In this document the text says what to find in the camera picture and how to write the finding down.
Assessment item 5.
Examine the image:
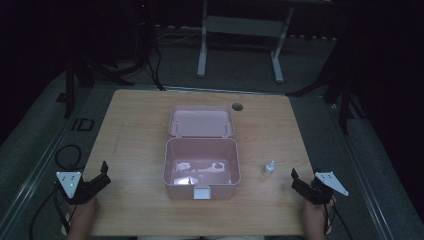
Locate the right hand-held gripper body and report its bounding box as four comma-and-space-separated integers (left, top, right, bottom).
304, 171, 350, 206

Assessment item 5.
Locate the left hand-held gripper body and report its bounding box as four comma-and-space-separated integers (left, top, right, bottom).
55, 171, 105, 206

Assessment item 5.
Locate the person's right hand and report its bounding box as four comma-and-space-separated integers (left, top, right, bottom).
302, 196, 337, 231

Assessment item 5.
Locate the person's left hand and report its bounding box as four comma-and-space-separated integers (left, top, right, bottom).
69, 196, 100, 231

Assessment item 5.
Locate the small white bottle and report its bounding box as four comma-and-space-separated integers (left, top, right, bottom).
261, 159, 277, 178

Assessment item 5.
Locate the black metal stand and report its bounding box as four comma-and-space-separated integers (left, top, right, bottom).
285, 63, 368, 136
63, 53, 158, 120

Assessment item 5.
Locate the pink plastic box with lid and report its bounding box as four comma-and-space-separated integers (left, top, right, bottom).
162, 104, 242, 201

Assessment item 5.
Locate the looped black cable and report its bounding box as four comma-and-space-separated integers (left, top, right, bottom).
54, 144, 86, 172

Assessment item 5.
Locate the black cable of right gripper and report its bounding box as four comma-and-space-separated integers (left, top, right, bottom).
322, 197, 355, 240

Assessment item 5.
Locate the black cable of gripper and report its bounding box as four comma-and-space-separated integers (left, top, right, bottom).
28, 181, 72, 240
322, 197, 355, 240

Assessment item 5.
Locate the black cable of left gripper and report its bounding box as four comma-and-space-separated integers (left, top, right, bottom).
28, 181, 72, 240

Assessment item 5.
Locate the white metal desk frame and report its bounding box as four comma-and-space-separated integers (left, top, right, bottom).
195, 0, 296, 85

